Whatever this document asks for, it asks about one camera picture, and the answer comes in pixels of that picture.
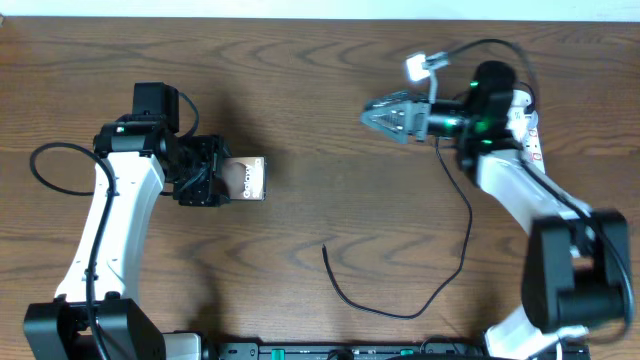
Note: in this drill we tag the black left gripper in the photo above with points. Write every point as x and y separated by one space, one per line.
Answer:
209 170

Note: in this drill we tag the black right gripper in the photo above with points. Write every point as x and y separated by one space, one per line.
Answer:
409 116

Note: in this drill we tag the Galaxy smartphone with reflective screen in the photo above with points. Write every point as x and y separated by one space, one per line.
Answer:
245 178

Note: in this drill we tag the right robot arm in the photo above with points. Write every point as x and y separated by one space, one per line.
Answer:
577 270

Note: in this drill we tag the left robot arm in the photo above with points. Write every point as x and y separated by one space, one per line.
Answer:
95 312

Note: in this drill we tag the white power strip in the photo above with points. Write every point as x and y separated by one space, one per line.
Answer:
522 122

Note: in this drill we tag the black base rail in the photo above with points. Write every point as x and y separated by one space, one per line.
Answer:
431 348

